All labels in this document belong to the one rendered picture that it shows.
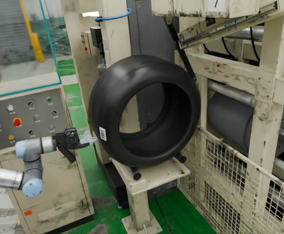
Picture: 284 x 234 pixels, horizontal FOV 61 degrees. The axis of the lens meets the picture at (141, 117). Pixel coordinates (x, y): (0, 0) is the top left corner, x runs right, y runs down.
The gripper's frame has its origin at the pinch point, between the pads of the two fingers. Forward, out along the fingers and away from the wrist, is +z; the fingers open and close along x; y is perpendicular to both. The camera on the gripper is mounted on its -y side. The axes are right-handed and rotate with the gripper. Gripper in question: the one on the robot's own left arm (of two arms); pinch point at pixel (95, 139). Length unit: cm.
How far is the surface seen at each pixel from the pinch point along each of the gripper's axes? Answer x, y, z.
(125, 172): -1.1, -23.2, 15.6
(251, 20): -34, 57, 54
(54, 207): 55, -85, -24
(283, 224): -62, -23, 65
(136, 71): -8.9, 35.5, 18.3
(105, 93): -6.0, 25.8, 4.5
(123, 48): 25, 41, 25
